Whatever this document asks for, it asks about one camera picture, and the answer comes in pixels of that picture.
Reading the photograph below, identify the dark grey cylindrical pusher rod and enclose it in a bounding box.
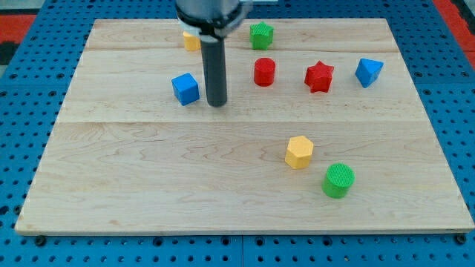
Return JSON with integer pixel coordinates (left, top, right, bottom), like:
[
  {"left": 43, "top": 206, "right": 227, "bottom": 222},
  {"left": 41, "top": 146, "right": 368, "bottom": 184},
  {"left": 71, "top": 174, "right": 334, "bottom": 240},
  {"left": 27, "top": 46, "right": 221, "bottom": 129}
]
[{"left": 200, "top": 36, "right": 227, "bottom": 108}]

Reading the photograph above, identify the blue cube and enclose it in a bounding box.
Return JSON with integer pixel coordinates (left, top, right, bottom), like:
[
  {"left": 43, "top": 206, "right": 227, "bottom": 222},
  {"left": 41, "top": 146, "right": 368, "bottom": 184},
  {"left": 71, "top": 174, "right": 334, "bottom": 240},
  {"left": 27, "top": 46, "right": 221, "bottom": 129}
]
[{"left": 171, "top": 73, "right": 200, "bottom": 106}]

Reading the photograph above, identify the yellow block behind rod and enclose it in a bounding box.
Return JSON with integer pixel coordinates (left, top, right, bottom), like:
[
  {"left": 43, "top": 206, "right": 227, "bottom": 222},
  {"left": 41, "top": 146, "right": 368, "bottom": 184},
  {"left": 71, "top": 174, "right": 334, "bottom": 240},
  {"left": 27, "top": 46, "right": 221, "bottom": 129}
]
[{"left": 183, "top": 31, "right": 201, "bottom": 51}]

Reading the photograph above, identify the green star block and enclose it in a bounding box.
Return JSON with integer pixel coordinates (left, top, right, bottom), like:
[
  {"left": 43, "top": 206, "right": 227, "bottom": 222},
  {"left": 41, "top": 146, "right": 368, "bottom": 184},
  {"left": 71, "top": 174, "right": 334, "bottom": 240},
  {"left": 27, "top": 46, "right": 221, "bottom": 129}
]
[{"left": 249, "top": 22, "right": 274, "bottom": 50}]

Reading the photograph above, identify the red cylinder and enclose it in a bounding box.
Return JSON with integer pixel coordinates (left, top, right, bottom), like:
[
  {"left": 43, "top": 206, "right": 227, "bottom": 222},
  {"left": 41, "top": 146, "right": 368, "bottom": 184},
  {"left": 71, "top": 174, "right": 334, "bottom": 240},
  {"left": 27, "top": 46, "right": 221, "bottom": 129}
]
[{"left": 254, "top": 57, "right": 276, "bottom": 87}]

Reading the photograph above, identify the red star block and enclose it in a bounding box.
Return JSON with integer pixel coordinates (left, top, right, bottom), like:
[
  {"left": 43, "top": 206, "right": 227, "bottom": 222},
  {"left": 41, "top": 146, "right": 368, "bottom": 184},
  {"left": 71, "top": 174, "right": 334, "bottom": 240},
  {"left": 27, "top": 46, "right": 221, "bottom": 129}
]
[{"left": 304, "top": 61, "right": 334, "bottom": 93}]

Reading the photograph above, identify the yellow hexagonal block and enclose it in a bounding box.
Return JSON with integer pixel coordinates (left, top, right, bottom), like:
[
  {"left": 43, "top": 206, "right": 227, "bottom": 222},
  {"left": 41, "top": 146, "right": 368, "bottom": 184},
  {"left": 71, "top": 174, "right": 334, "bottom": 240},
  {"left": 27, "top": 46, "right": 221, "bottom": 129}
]
[{"left": 284, "top": 136, "right": 314, "bottom": 169}]

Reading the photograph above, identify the light wooden board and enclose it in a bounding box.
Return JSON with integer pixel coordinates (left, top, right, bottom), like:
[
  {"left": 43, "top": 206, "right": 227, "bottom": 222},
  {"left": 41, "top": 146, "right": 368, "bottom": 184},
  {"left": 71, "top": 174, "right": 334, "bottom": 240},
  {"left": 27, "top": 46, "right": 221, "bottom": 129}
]
[{"left": 15, "top": 19, "right": 474, "bottom": 236}]

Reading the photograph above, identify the blue triangular prism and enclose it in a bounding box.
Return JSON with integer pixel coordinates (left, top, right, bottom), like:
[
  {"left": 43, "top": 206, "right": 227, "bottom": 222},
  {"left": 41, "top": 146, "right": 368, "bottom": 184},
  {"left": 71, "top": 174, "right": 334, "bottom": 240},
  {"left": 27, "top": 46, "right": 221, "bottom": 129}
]
[{"left": 355, "top": 58, "right": 384, "bottom": 88}]

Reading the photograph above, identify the green cylinder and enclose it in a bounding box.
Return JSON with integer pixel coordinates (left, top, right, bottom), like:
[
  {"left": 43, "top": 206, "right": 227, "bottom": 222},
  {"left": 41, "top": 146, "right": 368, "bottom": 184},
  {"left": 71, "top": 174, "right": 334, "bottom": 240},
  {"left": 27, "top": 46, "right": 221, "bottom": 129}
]
[{"left": 322, "top": 162, "right": 356, "bottom": 199}]

